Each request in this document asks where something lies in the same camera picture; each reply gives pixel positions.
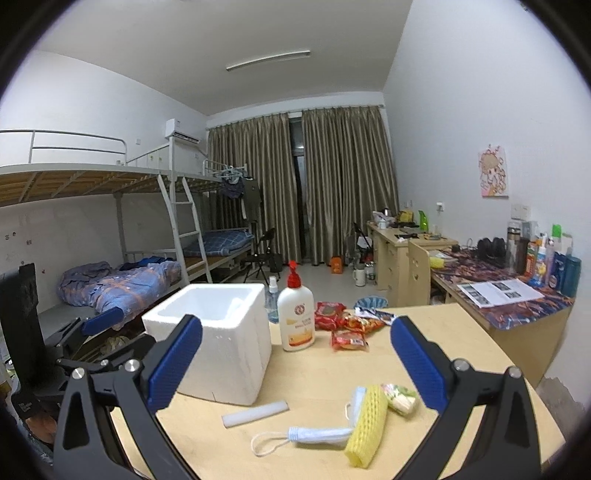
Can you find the black tripod stand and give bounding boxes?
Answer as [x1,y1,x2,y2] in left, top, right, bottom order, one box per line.
[353,222,375,259]

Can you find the ceiling tube light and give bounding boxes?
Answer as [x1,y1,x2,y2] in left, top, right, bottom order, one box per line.
[225,50,311,71]

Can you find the blue checked bedding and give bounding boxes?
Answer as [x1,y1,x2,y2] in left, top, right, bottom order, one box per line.
[182,230,254,257]

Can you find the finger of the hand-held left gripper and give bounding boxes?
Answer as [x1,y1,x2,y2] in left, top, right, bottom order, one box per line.
[46,307,125,359]
[58,333,158,374]

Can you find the hanging dark blue garment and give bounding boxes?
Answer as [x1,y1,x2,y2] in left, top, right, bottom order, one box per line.
[219,178,245,200]

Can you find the clear spray bottle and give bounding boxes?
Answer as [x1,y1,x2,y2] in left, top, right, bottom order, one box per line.
[264,276,281,325]

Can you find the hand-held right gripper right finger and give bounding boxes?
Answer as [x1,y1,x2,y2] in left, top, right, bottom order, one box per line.
[390,315,543,480]

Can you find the printed paper sheet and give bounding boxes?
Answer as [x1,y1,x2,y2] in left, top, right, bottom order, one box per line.
[457,278,546,309]

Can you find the white metal bunk bed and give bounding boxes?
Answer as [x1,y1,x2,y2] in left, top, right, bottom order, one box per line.
[0,130,204,324]
[171,138,257,278]

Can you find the white air conditioner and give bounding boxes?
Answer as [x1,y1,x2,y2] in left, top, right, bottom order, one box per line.
[165,119,204,144]

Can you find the blue orange patterned quilt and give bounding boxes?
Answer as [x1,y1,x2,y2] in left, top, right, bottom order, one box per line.
[58,261,183,315]

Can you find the wooden desk with drawers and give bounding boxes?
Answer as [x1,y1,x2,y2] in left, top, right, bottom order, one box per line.
[367,220,460,305]

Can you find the yellow foam net sleeve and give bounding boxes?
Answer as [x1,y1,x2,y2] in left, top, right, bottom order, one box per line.
[344,385,389,464]

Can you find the red snack packet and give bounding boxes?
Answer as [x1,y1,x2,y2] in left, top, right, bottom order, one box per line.
[331,330,370,352]
[342,310,386,334]
[315,301,347,331]

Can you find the dark blue clothes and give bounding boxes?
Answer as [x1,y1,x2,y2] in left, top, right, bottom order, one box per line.
[117,257,178,271]

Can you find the olive curtain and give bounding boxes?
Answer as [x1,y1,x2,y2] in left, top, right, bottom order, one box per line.
[301,105,400,267]
[206,113,301,264]

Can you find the white lotion bottle red pump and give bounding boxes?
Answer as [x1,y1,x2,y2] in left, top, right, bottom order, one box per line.
[276,261,317,352]

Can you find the hanging dark green garment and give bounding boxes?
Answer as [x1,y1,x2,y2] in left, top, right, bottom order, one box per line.
[242,179,263,221]

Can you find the wooden chair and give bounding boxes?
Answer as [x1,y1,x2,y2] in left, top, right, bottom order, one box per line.
[409,241,432,306]

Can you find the group of toiletry bottles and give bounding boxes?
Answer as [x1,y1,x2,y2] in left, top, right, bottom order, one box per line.
[505,220,583,298]

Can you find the white foam box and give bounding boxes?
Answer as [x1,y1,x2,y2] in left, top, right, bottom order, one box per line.
[141,283,272,407]

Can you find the black folding chair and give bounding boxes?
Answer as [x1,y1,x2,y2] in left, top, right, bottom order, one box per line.
[242,227,278,283]

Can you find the wooden desk with cloth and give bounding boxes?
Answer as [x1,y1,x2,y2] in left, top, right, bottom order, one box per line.
[429,248,575,388]

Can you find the blue face mask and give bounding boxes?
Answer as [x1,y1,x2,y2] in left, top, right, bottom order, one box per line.
[250,425,354,457]
[345,387,368,423]

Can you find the black headphones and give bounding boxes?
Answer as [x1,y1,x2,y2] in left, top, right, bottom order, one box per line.
[475,237,508,268]

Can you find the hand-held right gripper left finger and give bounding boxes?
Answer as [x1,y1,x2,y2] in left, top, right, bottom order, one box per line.
[54,314,204,480]

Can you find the pink wall poster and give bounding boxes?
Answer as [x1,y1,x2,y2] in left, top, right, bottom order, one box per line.
[478,144,509,198]

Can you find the green pink plastic packet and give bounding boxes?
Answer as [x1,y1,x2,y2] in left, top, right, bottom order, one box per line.
[379,383,420,415]

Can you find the white blue snack packet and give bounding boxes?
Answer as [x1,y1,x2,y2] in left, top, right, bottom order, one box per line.
[355,306,398,324]

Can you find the white foam strip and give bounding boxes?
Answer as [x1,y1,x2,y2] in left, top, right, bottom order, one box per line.
[222,401,290,428]

